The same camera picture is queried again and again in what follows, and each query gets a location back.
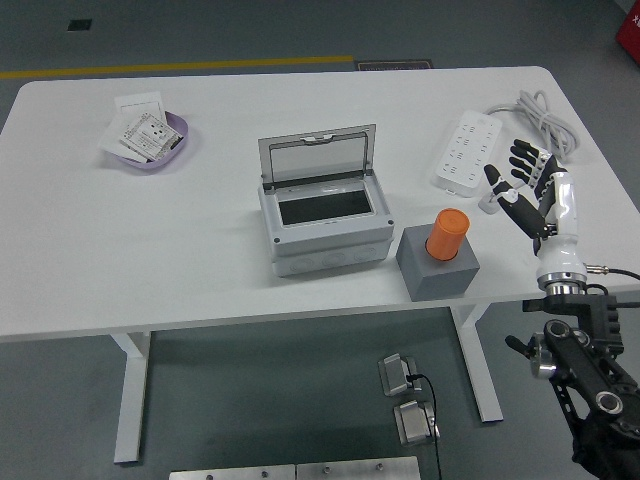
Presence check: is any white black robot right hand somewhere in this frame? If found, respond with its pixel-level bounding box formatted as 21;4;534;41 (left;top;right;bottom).
483;138;587;281

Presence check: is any orange cylinder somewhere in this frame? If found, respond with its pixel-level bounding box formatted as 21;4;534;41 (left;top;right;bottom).
424;208;472;262

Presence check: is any grey box with clear lid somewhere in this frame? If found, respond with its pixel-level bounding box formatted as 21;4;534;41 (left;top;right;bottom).
257;124;396;279

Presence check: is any grey cube with round hole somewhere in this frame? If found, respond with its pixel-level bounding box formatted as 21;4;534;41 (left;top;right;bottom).
395;223;481;302

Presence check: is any white power strip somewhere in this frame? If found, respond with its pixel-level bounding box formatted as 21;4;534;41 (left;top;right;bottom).
432;109;503;199

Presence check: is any white table leg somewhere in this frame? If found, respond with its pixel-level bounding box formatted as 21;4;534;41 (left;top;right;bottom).
449;302;504;424
110;330;152;464

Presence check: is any metal floor pedal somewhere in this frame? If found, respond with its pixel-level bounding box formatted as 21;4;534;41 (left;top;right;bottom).
393;399;441;448
378;353;424;398

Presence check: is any red object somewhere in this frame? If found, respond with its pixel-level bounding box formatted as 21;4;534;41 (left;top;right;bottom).
615;0;640;51

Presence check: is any dark floor sign plate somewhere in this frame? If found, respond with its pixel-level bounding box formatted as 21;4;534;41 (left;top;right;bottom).
355;58;434;72

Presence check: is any purple plastic tray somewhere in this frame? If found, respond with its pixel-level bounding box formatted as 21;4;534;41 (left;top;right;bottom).
102;110;192;170

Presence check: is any white printed socket panel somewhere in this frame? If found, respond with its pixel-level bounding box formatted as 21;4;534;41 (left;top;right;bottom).
119;112;184;164

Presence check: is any white paper leaflet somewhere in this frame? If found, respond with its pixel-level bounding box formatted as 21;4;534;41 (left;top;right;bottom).
113;92;165;122

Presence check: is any plain white panel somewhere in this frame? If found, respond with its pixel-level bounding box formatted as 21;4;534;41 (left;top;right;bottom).
98;113;146;162

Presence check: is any white power cord with plug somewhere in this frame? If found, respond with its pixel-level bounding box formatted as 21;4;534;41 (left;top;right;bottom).
478;89;581;216

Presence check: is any black floor cable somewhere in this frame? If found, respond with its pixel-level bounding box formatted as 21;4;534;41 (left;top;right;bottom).
407;373;444;480

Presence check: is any metal base plate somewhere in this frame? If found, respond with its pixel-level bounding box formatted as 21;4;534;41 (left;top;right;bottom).
168;464;297;480
295;455;421;480

